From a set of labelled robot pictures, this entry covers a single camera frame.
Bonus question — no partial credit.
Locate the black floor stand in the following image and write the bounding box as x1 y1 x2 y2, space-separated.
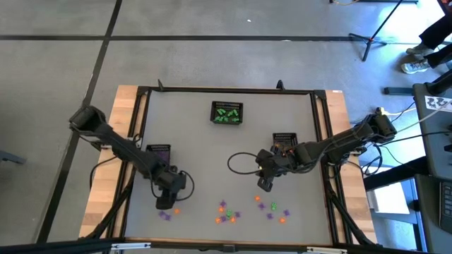
383 68 452 97

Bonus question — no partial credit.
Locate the black plastic basket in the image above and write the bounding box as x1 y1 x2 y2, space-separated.
145 143 172 167
272 132 299 153
210 100 244 126

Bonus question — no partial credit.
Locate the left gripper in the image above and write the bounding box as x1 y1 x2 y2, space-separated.
152 165 188 210

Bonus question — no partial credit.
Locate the black desk beam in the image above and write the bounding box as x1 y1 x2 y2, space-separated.
363 156 430 191

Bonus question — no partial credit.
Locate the silver frame bracket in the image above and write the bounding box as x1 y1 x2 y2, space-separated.
305 246 349 254
110 242 152 251

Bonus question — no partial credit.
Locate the black keyboard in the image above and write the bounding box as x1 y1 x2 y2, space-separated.
439 181 452 234

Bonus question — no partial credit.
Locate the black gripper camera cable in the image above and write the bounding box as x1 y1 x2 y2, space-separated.
150 170 196 202
227 152 263 176

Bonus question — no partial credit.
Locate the black tripod stand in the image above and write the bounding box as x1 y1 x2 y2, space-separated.
348 0 403 61

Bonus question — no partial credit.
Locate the gray chair base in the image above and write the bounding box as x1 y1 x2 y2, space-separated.
0 149 27 165

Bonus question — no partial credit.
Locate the white cable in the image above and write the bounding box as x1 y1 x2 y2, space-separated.
386 102 452 137

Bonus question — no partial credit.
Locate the white panel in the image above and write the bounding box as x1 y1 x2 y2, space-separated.
366 178 420 226

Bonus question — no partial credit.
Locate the black desk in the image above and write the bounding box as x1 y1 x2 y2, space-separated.
412 83 452 254

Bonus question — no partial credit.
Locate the black aluminium rig frame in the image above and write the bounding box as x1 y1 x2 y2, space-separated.
0 79 452 254

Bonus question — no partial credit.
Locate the gray table mat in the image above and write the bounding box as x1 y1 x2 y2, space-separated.
124 92 333 246

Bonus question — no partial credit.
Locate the person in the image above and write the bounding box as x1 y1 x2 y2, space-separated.
401 12 452 75

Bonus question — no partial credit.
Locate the person's shoe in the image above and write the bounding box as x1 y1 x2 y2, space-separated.
405 43 435 56
401 59 431 75

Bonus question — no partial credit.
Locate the white paper label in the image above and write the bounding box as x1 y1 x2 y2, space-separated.
424 95 452 113

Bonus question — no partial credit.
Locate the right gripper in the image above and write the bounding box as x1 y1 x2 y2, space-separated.
256 148 296 193

